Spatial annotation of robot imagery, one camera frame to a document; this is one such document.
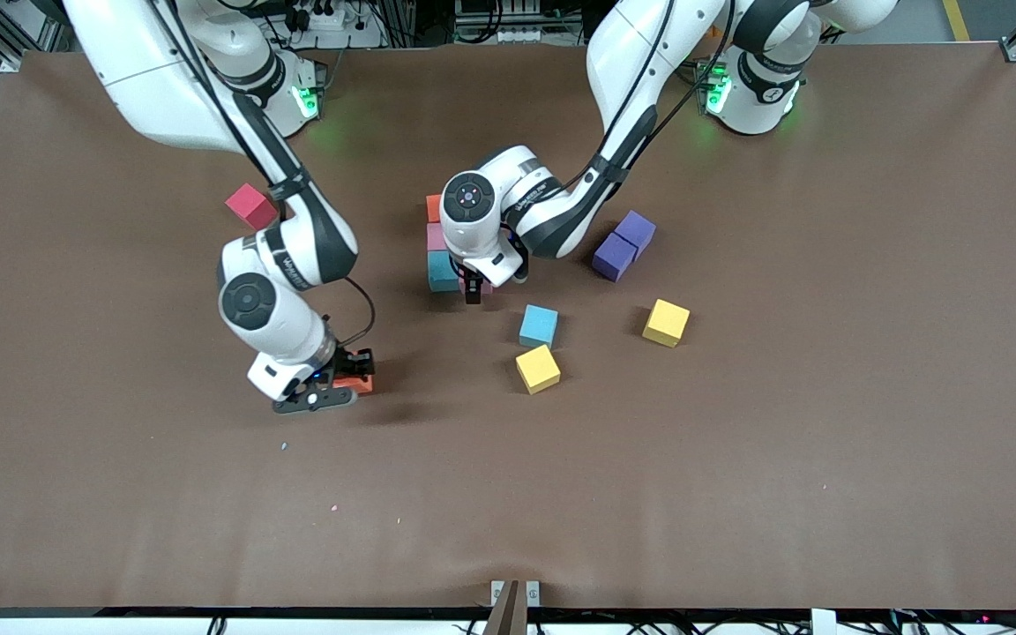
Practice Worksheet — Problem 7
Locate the blue foam cube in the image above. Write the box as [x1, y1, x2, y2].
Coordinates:
[427, 250, 465, 293]
[519, 304, 560, 350]

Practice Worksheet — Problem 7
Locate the yellow foam cube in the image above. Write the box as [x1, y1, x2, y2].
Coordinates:
[515, 344, 562, 395]
[642, 298, 691, 348]

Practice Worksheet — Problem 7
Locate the purple foam cube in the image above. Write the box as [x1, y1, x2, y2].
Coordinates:
[614, 210, 657, 259]
[592, 232, 639, 283]

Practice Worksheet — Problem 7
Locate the red foam cube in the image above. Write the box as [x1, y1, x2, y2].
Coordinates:
[225, 183, 280, 232]

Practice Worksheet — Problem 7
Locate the large table mat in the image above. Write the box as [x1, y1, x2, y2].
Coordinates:
[0, 44, 1016, 614]

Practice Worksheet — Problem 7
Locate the brown wedge bar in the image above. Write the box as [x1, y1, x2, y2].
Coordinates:
[482, 579, 531, 635]

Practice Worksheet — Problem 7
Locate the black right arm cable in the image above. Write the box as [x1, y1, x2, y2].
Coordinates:
[151, 0, 377, 349]

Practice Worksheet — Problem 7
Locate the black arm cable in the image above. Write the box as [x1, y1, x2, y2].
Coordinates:
[574, 0, 738, 191]
[151, 0, 377, 349]

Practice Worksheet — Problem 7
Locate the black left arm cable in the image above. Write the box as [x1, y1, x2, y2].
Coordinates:
[574, 0, 738, 191]

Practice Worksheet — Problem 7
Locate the metal clamp bracket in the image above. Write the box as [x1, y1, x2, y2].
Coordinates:
[490, 579, 542, 609]

